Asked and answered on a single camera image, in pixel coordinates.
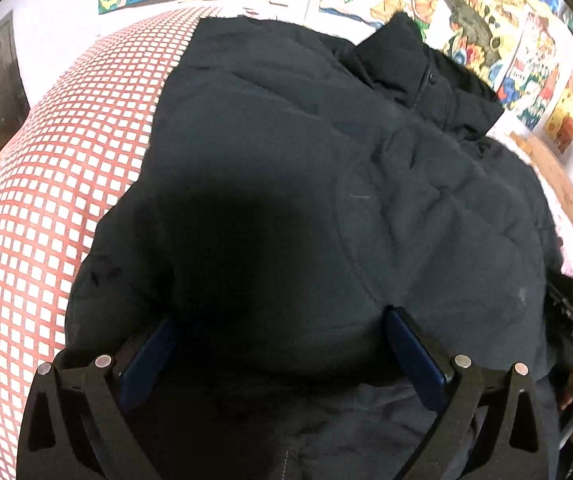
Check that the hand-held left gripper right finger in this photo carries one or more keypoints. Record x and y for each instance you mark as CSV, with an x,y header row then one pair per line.
x,y
416,360

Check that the red checkered blanket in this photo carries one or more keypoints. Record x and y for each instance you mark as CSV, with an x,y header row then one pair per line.
x,y
56,200

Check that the wooden bed frame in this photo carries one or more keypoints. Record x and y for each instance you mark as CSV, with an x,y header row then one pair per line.
x,y
561,185

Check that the black padded jacket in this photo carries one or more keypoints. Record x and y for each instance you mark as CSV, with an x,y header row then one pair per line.
x,y
291,185

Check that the white red patterned wall poster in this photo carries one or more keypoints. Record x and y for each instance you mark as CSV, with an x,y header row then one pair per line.
x,y
529,75

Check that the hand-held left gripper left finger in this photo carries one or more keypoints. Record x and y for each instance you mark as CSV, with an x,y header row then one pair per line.
x,y
144,365

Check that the dark creature wall poster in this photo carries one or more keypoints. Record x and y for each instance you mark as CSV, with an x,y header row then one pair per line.
x,y
486,25

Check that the orange bear wall poster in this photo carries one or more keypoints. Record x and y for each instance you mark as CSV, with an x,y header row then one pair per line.
x,y
569,110

